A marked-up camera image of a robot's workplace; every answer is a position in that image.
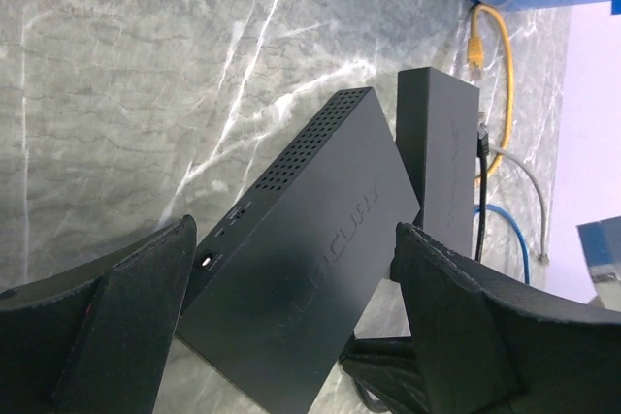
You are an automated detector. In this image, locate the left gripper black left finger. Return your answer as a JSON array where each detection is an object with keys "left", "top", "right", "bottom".
[{"left": 1, "top": 215, "right": 196, "bottom": 413}]

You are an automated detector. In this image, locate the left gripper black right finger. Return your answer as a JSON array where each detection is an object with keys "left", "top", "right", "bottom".
[{"left": 395, "top": 223, "right": 620, "bottom": 413}]

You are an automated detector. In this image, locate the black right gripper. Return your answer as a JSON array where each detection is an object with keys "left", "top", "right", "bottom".
[{"left": 339, "top": 336, "right": 430, "bottom": 413}]

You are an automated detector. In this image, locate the black ethernet cable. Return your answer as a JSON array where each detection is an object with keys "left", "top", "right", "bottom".
[{"left": 473, "top": 122, "right": 491, "bottom": 263}]

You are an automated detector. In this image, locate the blue ethernet cable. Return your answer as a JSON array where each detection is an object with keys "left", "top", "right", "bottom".
[{"left": 473, "top": 203, "right": 533, "bottom": 285}]

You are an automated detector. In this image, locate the black network switch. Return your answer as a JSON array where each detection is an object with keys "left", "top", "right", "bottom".
[{"left": 353, "top": 66, "right": 481, "bottom": 342}]

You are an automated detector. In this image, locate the grey ethernet cable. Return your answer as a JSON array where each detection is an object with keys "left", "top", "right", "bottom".
[{"left": 489, "top": 144, "right": 552, "bottom": 266}]

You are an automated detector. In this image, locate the orange ethernet cable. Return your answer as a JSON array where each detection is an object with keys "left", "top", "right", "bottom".
[{"left": 465, "top": 2, "right": 515, "bottom": 187}]

